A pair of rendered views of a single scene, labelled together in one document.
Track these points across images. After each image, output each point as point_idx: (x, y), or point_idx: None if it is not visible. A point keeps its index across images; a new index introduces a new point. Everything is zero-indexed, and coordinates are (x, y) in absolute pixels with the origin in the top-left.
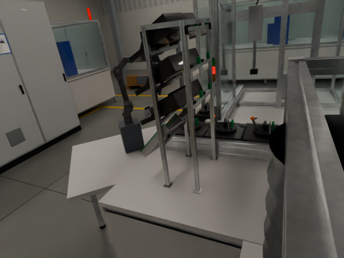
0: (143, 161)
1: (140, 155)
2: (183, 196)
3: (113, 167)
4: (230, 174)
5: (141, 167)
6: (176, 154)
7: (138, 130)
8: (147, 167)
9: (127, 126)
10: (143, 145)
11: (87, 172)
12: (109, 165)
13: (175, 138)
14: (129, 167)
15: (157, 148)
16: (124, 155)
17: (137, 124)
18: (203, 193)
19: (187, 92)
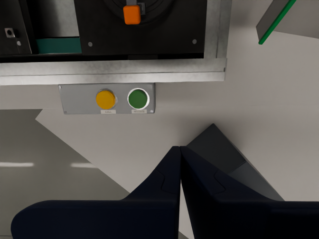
0: (274, 94)
1: (248, 115)
2: None
3: (301, 145)
4: None
5: (302, 84)
6: (235, 17)
7: (239, 152)
8: (302, 68)
9: (274, 192)
10: (217, 127)
11: (318, 182)
12: (293, 157)
13: (229, 16)
14: (299, 113)
15: (209, 90)
16: (251, 151)
17: (251, 166)
18: None
19: None
